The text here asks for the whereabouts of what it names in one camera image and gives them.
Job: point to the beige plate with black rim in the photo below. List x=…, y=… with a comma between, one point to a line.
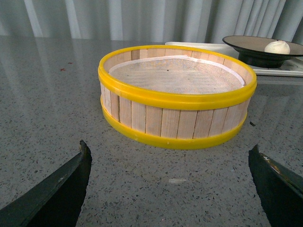
x=253, y=50

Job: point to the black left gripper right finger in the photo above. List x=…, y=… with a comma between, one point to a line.
x=279, y=189

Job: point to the white mesh steamer liner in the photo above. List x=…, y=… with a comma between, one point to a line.
x=178, y=74

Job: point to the grey pleated curtain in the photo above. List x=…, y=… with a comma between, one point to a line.
x=199, y=21

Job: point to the yellow rimmed wooden steamer basket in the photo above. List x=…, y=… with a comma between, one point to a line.
x=168, y=120

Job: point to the white rectangular tray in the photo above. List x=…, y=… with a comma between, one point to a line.
x=290, y=68

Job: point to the white steamed bun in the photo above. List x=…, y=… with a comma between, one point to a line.
x=279, y=47

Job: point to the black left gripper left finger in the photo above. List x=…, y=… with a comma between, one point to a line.
x=57, y=200

